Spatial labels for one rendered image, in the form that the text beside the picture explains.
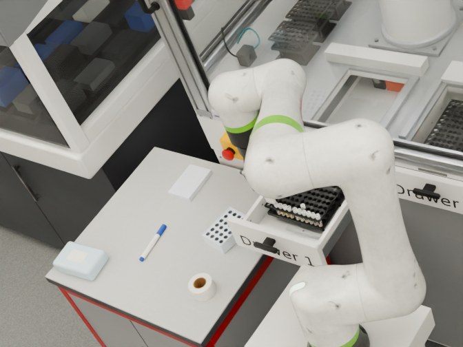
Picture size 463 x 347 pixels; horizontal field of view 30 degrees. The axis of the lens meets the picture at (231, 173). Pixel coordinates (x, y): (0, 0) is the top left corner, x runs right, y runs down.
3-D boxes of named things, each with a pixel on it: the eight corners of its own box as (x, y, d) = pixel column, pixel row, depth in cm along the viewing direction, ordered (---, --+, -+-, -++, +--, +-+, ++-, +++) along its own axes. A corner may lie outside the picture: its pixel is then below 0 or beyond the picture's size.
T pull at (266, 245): (276, 255, 222) (275, 251, 221) (253, 246, 227) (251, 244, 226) (284, 244, 224) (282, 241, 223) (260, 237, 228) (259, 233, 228)
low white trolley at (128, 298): (277, 472, 278) (200, 343, 228) (137, 402, 314) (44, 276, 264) (361, 331, 306) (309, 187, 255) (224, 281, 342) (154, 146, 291)
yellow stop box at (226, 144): (243, 162, 260) (235, 146, 255) (224, 158, 264) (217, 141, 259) (252, 151, 262) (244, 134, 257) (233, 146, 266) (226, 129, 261)
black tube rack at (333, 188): (324, 237, 230) (318, 221, 226) (270, 220, 240) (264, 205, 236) (363, 178, 240) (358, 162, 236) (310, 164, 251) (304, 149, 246)
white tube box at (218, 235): (224, 254, 247) (220, 246, 245) (205, 242, 253) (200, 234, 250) (253, 225, 251) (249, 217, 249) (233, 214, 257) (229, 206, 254)
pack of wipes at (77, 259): (110, 257, 260) (105, 248, 257) (93, 282, 255) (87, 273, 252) (74, 248, 268) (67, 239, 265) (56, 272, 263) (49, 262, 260)
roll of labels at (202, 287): (198, 306, 237) (193, 297, 234) (189, 290, 242) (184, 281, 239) (220, 292, 238) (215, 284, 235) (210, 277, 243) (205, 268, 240)
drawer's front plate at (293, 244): (326, 275, 223) (316, 248, 216) (237, 245, 240) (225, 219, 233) (329, 269, 224) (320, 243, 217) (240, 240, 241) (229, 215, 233)
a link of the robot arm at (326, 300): (375, 349, 194) (359, 297, 182) (307, 360, 197) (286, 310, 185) (369, 303, 204) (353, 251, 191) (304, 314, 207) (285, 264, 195)
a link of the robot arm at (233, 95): (202, 68, 208) (200, 97, 201) (251, 55, 206) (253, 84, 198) (220, 110, 218) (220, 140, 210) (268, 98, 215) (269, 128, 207)
